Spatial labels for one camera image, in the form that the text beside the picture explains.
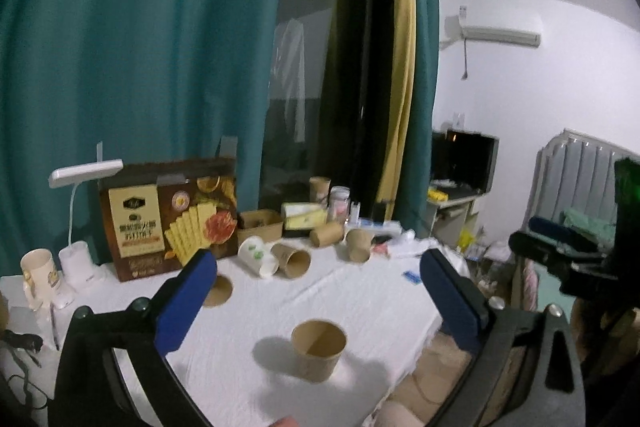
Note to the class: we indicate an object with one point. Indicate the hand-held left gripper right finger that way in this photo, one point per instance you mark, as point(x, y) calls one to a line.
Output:
point(450, 302)

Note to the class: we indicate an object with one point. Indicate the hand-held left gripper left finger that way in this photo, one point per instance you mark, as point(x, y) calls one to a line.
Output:
point(186, 302)

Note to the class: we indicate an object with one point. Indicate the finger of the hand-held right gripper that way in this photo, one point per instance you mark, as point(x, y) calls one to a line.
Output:
point(560, 229)
point(540, 252)

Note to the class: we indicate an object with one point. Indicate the brown paper cup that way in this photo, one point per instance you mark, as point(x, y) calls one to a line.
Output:
point(319, 357)
point(292, 261)
point(221, 291)
point(326, 234)
point(320, 191)
point(359, 247)

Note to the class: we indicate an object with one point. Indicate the white paper cup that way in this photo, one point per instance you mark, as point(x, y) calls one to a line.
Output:
point(256, 257)

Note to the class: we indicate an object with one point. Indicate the green cloth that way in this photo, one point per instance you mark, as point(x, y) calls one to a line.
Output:
point(587, 224)

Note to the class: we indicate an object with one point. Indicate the small blue packet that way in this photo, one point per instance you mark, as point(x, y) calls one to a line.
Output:
point(413, 277)

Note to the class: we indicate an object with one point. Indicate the grey ribbed radiator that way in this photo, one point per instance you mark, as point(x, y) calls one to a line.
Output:
point(575, 172)

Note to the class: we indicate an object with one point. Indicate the white side desk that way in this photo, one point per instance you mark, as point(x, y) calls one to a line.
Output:
point(452, 212)

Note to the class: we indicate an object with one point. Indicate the brown cracker box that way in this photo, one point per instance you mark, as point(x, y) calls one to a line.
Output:
point(150, 217)

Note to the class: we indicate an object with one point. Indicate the brown paper tray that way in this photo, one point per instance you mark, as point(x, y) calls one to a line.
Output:
point(260, 227)

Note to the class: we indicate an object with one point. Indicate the white tablecloth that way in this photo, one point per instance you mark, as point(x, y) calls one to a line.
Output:
point(300, 297)

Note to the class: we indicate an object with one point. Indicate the white desk lamp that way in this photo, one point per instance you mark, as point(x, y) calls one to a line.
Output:
point(77, 264)

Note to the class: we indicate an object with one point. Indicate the black monitor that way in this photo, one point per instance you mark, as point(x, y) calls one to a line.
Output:
point(465, 162)

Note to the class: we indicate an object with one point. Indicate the small white bottle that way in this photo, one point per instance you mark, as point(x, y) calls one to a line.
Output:
point(355, 211)

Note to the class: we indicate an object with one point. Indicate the black pen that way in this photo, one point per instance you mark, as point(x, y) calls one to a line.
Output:
point(54, 329)

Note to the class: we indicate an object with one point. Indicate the yellow tissue box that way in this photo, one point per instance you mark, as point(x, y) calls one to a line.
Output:
point(304, 218)

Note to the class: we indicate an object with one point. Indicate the glass jar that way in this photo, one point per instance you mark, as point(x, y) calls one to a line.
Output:
point(339, 206)

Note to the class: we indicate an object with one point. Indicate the white printed mug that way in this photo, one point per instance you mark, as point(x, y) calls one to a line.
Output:
point(37, 274)

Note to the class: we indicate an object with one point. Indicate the narrow teal curtain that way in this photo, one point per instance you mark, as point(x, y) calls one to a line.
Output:
point(425, 107)

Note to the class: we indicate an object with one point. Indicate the white air conditioner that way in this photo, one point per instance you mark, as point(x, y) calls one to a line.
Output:
point(500, 34)

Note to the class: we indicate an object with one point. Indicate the yellow curtain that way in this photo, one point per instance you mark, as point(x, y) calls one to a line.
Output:
point(402, 57)

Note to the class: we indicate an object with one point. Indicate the dark glass sliding door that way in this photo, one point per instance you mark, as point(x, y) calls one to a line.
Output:
point(340, 82)

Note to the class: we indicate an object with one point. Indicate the wide teal curtain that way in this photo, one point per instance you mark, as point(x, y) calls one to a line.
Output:
point(125, 57)

